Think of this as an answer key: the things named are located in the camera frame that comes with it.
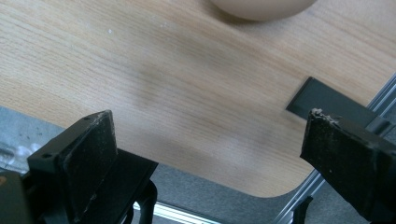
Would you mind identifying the aluminium frame rail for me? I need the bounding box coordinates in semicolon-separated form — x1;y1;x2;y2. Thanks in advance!
274;72;396;224

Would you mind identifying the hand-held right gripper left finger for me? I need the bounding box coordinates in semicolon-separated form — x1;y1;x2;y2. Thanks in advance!
26;109;159;224

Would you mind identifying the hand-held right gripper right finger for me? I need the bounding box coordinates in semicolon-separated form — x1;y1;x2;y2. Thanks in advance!
300;107;396;222

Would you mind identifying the beige round bowl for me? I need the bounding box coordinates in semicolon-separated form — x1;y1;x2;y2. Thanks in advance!
208;0;318;22

